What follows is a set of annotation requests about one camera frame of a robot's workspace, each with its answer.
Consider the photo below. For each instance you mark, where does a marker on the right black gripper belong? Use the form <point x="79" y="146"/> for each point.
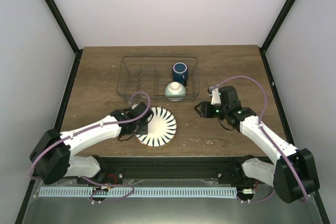
<point x="205" y="109"/>

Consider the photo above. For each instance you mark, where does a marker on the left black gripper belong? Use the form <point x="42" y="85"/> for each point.
<point x="144" y="129"/>

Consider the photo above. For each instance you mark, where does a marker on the blue striped white plate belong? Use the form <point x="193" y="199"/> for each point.
<point x="162" y="128"/>

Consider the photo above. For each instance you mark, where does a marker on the mint green bowl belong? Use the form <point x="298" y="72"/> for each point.
<point x="175" y="91"/>

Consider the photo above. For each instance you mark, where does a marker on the dark blue mug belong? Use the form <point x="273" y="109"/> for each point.
<point x="180" y="73"/>

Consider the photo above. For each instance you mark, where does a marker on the black wire dish rack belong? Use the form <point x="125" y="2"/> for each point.
<point x="152" y="74"/>

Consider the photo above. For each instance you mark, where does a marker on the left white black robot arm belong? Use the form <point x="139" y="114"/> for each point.
<point x="56" y="154"/>

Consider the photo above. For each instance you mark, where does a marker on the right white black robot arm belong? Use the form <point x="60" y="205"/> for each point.
<point x="291" y="172"/>

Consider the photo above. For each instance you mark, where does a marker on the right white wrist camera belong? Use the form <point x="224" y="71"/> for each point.
<point x="214" y="94"/>

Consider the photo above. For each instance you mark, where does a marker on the light blue slotted cable duct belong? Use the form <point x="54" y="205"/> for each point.
<point x="140" y="192"/>

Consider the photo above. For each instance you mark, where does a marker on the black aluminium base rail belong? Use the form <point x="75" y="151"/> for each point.
<point x="227" y="169"/>

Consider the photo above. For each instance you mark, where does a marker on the right black frame post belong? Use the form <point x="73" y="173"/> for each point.
<point x="277" y="24"/>

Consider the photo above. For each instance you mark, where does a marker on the black frame post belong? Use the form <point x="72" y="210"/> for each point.
<point x="277" y="24"/>
<point x="62" y="25"/>

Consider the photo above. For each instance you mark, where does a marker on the left black frame post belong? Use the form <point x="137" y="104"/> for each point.
<point x="62" y="25"/>

